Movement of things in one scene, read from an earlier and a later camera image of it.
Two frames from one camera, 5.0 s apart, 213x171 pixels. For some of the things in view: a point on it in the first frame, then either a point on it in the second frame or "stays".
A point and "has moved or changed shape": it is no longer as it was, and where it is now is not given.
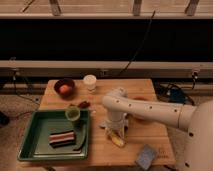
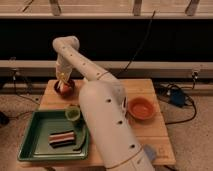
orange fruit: [64, 88] stays
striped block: [61, 138] stays
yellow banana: [117, 140] has moved or changed shape
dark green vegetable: [80, 134] stays
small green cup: [72, 113] stays
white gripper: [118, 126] to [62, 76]
